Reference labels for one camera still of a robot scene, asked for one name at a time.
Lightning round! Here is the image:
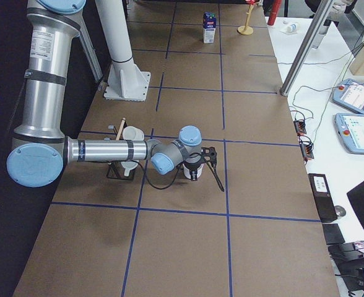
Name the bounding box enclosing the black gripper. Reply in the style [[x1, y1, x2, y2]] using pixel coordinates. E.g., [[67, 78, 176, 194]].
[[184, 153, 203, 181]]

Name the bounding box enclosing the white smiley face mug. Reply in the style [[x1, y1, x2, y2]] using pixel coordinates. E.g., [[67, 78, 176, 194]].
[[183, 164, 204, 179]]

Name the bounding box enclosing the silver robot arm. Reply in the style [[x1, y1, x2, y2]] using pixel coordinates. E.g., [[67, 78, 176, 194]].
[[6, 1, 202, 187]]

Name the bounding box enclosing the blue white milk carton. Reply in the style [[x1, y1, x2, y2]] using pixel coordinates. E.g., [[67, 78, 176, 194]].
[[202, 12, 217, 43]]

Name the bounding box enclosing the white HOME mug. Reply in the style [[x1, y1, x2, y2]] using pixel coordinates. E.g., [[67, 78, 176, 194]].
[[121, 161, 138, 177]]

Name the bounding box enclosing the white ribbed mug left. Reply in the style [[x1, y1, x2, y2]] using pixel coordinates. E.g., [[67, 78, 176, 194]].
[[122, 126, 145, 141]]

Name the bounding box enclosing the orange black connector lower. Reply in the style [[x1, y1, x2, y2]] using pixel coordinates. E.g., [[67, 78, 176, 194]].
[[298, 136, 314, 161]]

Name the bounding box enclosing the orange black connector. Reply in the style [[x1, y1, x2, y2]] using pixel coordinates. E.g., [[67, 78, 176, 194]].
[[298, 136, 314, 161], [293, 119, 306, 136]]

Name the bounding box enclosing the orange black connector upper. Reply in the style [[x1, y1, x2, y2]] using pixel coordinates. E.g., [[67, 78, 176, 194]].
[[293, 119, 306, 136]]

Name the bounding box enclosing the black box with labels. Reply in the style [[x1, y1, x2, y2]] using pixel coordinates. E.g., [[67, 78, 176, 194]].
[[308, 173, 337, 223]]

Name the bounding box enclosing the wooden mug tree stand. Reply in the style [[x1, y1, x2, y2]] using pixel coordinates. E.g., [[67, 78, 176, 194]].
[[237, 0, 256, 36]]

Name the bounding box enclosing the teach pendant near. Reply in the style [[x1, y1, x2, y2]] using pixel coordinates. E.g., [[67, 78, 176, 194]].
[[334, 113, 364, 155]]

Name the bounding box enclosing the teach pendant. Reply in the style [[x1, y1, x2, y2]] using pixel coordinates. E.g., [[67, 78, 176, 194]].
[[332, 79, 364, 114], [334, 113, 364, 155]]

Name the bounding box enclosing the teach pendant far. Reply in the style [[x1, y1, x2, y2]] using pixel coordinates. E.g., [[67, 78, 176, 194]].
[[332, 79, 364, 114]]

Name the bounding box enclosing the white small bottle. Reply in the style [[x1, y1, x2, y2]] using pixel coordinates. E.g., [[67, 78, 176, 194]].
[[280, 22, 300, 35]]

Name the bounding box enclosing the red bottle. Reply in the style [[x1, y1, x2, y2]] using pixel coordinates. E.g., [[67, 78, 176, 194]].
[[267, 0, 282, 26]]

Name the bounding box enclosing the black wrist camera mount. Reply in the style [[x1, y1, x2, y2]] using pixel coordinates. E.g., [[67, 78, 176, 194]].
[[201, 147, 225, 192]]

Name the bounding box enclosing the black wire mug rack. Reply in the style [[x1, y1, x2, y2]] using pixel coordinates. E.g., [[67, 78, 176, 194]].
[[106, 118, 136, 181]]

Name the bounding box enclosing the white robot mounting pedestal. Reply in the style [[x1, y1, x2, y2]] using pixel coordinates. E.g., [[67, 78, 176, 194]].
[[95, 0, 151, 101]]

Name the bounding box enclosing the aluminium frame post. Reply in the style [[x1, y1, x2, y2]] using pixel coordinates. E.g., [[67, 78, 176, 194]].
[[280, 0, 334, 97]]

